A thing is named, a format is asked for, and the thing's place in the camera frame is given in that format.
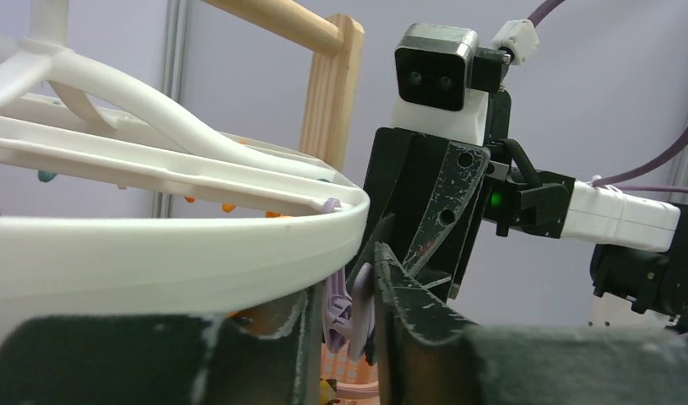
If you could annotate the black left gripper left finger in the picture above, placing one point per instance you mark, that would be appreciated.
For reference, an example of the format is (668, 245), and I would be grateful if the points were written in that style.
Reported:
(268, 354)

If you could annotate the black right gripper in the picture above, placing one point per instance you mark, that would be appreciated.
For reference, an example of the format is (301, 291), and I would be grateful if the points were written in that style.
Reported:
(429, 195)

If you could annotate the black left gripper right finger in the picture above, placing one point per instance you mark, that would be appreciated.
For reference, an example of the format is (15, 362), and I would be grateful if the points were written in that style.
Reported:
(427, 353)

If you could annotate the lilac clothespin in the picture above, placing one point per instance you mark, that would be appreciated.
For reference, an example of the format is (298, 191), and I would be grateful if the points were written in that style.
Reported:
(348, 316)

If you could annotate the white plastic sock hanger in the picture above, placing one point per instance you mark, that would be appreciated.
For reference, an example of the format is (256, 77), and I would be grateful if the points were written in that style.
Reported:
(66, 113)

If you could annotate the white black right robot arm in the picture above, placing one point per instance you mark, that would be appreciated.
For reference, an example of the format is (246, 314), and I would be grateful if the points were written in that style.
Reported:
(607, 216)

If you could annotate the wooden hanger stand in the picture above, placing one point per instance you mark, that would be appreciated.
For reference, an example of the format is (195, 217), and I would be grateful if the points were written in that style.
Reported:
(336, 42)

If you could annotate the pink laundry basket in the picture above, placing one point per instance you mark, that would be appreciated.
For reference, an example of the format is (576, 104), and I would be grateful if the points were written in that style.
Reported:
(349, 373)

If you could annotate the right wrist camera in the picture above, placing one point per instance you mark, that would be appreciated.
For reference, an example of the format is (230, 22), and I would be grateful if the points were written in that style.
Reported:
(434, 65)

